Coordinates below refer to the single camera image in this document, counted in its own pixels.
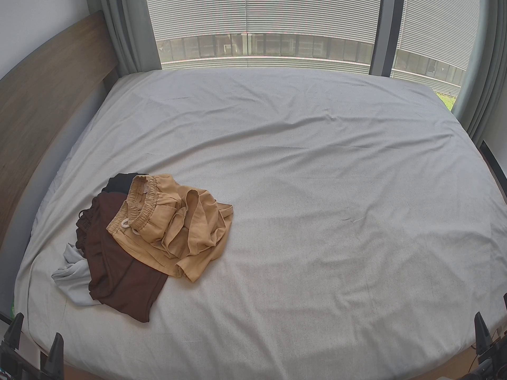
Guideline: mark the tan shorts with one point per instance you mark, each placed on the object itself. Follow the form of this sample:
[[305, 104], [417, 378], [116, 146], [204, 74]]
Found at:
[[190, 228]]

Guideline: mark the bed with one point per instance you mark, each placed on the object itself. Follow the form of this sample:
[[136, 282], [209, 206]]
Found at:
[[277, 172]]

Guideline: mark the grey-green curtain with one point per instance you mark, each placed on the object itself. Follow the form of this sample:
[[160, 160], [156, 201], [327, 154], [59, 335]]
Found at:
[[126, 22], [491, 73]]

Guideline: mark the black garment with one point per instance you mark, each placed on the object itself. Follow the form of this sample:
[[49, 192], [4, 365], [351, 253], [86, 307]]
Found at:
[[119, 184]]

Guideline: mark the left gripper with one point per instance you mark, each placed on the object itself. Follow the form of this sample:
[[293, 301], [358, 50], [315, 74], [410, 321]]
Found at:
[[12, 364]]

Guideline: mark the brown garment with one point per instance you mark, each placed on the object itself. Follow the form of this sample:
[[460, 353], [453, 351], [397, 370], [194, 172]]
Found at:
[[115, 259]]

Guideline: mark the window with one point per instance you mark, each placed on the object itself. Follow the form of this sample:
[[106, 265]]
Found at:
[[386, 34]]

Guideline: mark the pale grey garment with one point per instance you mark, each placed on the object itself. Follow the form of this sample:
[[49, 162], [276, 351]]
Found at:
[[75, 279]]

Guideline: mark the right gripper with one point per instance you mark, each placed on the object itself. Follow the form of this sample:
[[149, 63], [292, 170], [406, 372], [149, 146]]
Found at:
[[493, 364]]

